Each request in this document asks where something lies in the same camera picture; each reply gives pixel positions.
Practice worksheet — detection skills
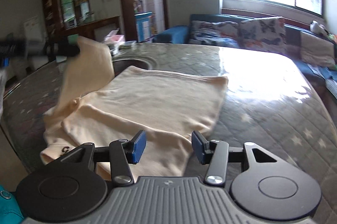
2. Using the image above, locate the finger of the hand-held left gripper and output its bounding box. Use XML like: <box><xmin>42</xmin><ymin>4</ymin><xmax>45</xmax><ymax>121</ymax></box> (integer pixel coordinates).
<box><xmin>26</xmin><ymin>43</ymin><xmax>81</xmax><ymax>58</ymax></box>

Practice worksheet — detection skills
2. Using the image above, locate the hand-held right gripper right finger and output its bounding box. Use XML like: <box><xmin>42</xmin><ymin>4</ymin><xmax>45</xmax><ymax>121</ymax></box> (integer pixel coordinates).
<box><xmin>191</xmin><ymin>130</ymin><xmax>285</xmax><ymax>186</ymax></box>

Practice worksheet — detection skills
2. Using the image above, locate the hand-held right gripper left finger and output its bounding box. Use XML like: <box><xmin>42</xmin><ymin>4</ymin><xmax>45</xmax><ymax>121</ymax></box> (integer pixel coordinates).
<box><xmin>54</xmin><ymin>130</ymin><xmax>147</xmax><ymax>186</ymax></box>

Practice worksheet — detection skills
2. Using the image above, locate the cream shirt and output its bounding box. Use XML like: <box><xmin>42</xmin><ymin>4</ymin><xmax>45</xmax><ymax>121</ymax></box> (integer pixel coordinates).
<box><xmin>41</xmin><ymin>36</ymin><xmax>229</xmax><ymax>181</ymax></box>

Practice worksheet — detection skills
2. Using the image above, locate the dark wooden cabinet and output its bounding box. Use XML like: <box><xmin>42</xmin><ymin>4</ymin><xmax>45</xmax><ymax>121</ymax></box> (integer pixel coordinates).
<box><xmin>41</xmin><ymin>0</ymin><xmax>91</xmax><ymax>35</ymax></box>

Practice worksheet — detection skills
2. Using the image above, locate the pink tissue pack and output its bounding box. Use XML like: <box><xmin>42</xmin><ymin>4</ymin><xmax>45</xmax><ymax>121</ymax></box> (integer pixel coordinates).
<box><xmin>103</xmin><ymin>30</ymin><xmax>125</xmax><ymax>47</ymax></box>

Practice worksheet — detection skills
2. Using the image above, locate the blue white box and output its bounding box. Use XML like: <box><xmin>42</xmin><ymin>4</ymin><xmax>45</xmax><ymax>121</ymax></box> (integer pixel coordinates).
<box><xmin>134</xmin><ymin>12</ymin><xmax>154</xmax><ymax>42</ymax></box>

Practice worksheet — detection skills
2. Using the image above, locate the blue sofa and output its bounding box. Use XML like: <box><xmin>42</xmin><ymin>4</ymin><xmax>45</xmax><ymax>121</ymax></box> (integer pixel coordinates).
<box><xmin>153</xmin><ymin>14</ymin><xmax>337</xmax><ymax>106</ymax></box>

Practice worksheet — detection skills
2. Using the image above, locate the wide butterfly print pillow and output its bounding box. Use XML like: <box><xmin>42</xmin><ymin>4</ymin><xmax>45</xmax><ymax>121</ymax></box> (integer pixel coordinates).
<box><xmin>190</xmin><ymin>20</ymin><xmax>241</xmax><ymax>46</ymax></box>

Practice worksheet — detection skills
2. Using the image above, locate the square butterfly print pillow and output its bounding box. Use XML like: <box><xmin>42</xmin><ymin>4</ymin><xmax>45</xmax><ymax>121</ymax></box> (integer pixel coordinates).
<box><xmin>238</xmin><ymin>17</ymin><xmax>287</xmax><ymax>61</ymax></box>

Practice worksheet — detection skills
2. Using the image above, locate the teal cloth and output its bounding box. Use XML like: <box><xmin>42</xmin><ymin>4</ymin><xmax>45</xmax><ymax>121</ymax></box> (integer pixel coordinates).
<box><xmin>0</xmin><ymin>183</ymin><xmax>25</xmax><ymax>224</ymax></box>

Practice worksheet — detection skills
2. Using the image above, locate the grey pillow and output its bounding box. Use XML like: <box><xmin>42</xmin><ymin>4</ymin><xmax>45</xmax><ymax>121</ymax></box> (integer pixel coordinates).
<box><xmin>300</xmin><ymin>30</ymin><xmax>337</xmax><ymax>68</ymax></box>

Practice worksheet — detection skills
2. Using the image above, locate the panda plush toy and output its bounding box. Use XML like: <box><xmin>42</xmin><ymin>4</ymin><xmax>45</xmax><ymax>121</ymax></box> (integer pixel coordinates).
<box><xmin>310</xmin><ymin>20</ymin><xmax>327</xmax><ymax>33</ymax></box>

